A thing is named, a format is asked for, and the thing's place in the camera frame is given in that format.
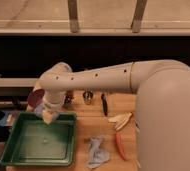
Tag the orange carrot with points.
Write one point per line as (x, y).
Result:
(120, 146)

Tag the yellow banana peel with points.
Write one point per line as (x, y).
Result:
(120, 120)

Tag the crumpled grey cloth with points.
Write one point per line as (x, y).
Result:
(96, 154)

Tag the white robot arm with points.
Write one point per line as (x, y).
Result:
(162, 90)

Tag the purple bowl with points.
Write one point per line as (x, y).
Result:
(35, 97)

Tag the black handled knife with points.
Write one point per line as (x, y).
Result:
(104, 104)

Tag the wooden table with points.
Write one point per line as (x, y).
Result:
(92, 122)

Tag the small metal cup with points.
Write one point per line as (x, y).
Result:
(88, 97)

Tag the green plastic tray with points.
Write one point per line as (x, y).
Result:
(34, 143)

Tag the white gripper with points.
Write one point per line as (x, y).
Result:
(52, 102)

